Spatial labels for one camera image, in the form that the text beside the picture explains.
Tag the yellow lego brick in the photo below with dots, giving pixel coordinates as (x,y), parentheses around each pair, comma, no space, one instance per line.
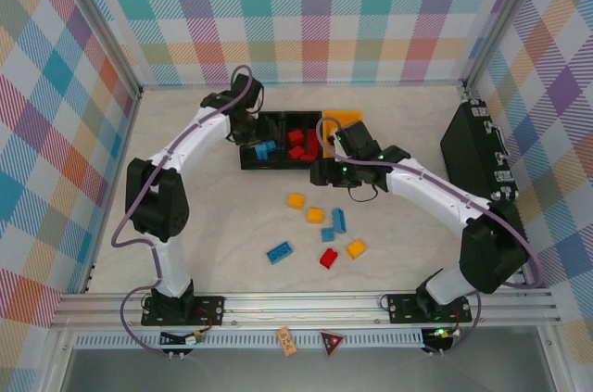
(356,249)
(295,200)
(315,215)

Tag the grey metal panel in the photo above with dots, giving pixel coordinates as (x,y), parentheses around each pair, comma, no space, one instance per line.
(301,373)

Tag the red lego brick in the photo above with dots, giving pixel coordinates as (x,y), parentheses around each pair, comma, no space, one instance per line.
(294,137)
(296,152)
(329,257)
(313,139)
(309,155)

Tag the yellow plastic bin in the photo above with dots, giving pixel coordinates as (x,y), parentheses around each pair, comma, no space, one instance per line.
(343,115)

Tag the aluminium front rail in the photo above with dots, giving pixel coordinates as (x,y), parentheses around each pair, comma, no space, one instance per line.
(301,306)

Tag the long blue lego brick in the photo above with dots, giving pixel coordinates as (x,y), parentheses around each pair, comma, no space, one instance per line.
(279,252)
(339,219)

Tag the wooden tag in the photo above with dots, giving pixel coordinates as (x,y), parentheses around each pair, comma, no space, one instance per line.
(285,342)

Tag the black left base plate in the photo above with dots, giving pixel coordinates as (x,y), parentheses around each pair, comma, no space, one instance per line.
(213,306)

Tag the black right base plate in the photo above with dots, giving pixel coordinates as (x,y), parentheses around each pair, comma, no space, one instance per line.
(398,306)

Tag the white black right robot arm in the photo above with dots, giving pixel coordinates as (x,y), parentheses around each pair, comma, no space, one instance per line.
(426,193)

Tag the red black triangle sticker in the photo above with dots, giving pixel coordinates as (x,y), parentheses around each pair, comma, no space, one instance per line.
(331,341)

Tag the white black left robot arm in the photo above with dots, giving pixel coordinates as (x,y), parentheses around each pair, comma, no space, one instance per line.
(194,142)

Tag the black hard case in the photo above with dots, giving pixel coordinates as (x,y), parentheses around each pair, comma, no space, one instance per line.
(472,155)

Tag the aluminium frame post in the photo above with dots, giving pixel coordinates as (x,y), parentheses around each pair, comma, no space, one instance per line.
(502,16)
(102,23)

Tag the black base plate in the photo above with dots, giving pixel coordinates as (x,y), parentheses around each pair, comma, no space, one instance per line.
(213,306)
(398,306)

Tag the black plastic bin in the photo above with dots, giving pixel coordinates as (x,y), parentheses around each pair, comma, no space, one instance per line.
(296,121)
(271,123)

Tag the small blue lego brick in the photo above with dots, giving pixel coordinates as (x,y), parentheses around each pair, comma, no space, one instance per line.
(328,234)

